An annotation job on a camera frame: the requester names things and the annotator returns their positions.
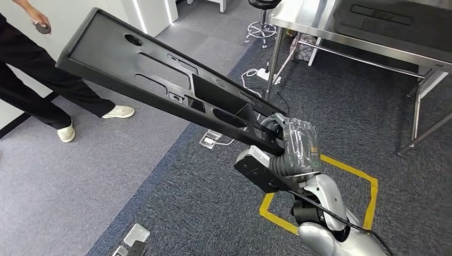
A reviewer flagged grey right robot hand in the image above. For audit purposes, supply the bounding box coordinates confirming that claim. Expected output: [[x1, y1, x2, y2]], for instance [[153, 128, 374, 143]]
[[259, 113, 322, 178]]

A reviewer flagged person's hand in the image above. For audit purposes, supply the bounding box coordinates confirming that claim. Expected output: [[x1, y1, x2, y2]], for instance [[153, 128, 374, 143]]
[[26, 7, 52, 34]]

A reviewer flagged black round controller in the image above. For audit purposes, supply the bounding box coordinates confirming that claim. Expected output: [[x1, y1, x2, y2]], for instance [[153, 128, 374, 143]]
[[31, 20, 52, 35]]

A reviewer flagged black plastic plate holder part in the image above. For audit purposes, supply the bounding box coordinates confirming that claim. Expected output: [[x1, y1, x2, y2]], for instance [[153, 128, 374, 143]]
[[55, 7, 287, 157]]

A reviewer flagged stainless steel workbench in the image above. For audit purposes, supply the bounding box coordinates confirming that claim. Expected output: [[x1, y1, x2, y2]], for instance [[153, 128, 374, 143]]
[[263, 0, 452, 157]]

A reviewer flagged person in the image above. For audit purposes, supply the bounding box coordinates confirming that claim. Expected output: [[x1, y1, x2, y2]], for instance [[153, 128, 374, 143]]
[[0, 0, 135, 144]]

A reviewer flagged white power strip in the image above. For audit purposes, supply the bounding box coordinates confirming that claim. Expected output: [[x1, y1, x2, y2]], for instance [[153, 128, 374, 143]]
[[256, 67, 282, 85]]

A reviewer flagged yellow floor tape square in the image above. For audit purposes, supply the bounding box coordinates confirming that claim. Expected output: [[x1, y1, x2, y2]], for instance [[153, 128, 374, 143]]
[[259, 154, 379, 237]]

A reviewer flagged white furniture leg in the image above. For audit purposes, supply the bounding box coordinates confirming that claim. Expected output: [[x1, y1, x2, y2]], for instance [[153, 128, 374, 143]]
[[206, 0, 228, 14], [306, 36, 322, 67], [417, 70, 450, 97]]

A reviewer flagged patterned bag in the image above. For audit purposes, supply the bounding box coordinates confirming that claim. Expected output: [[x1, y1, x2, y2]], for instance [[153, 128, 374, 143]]
[[288, 32, 319, 61]]

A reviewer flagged white cabinet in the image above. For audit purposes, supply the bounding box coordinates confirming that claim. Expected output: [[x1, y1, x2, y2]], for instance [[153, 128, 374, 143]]
[[132, 0, 179, 38]]

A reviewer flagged black stool chrome base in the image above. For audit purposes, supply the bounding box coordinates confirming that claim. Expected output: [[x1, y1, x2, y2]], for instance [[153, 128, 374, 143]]
[[244, 0, 283, 49]]

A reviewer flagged large black plastic panel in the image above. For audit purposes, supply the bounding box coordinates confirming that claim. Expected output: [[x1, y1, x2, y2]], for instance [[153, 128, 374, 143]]
[[332, 0, 452, 54]]

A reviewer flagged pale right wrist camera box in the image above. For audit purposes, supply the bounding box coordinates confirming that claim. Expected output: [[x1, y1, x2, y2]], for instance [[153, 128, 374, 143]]
[[237, 145, 271, 167]]

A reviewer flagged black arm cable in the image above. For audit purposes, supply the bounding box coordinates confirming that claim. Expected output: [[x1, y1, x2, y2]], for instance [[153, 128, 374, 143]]
[[287, 190, 394, 256]]

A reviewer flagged white power cable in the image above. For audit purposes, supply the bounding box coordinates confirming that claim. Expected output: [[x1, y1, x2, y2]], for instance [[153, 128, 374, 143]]
[[241, 68, 264, 100]]

